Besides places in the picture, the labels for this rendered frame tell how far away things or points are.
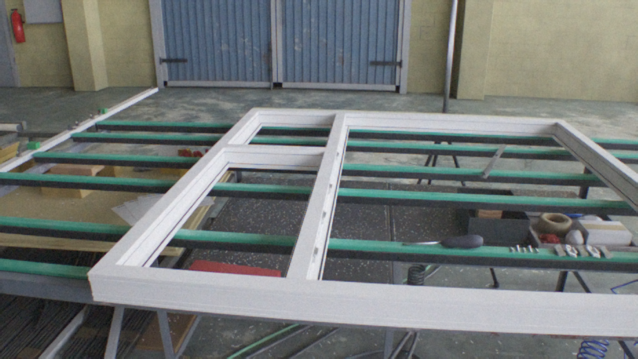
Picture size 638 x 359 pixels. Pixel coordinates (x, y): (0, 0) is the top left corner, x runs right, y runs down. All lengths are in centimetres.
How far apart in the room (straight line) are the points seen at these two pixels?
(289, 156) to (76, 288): 87
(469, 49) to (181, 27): 438
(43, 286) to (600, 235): 183
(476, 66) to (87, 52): 598
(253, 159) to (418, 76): 590
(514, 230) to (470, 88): 543
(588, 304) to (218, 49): 713
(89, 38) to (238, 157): 667
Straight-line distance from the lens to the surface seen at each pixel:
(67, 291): 124
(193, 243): 132
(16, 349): 199
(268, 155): 173
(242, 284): 96
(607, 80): 828
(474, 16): 709
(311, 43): 737
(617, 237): 204
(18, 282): 131
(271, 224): 192
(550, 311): 100
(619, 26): 822
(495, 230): 188
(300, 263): 102
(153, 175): 241
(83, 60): 837
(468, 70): 716
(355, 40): 732
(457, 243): 124
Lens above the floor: 148
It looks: 22 degrees down
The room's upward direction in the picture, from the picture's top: straight up
